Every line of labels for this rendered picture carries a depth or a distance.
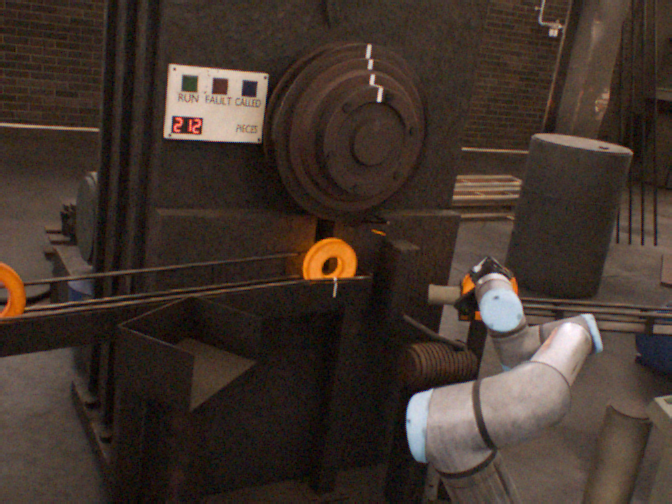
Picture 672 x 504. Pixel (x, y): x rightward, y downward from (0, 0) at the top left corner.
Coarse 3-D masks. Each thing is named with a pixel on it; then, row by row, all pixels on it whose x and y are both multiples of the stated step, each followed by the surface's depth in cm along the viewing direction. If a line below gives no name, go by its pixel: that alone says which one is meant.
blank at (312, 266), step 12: (324, 240) 218; (336, 240) 218; (312, 252) 216; (324, 252) 216; (336, 252) 218; (348, 252) 220; (312, 264) 216; (348, 264) 221; (312, 276) 217; (324, 276) 220; (336, 276) 221; (348, 276) 223
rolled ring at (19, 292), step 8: (0, 264) 177; (0, 272) 177; (8, 272) 178; (16, 272) 181; (0, 280) 177; (8, 280) 178; (16, 280) 179; (8, 288) 179; (16, 288) 180; (16, 296) 180; (24, 296) 181; (8, 304) 182; (16, 304) 181; (24, 304) 182; (8, 312) 181; (16, 312) 181
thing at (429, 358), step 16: (400, 352) 230; (416, 352) 225; (432, 352) 226; (448, 352) 228; (464, 352) 231; (400, 368) 230; (416, 368) 223; (432, 368) 224; (448, 368) 227; (464, 368) 229; (416, 384) 225; (432, 384) 227; (400, 400) 236; (400, 416) 236; (400, 432) 236; (400, 448) 237; (400, 464) 237; (416, 464) 235; (400, 480) 237; (416, 480) 237; (400, 496) 237; (416, 496) 239
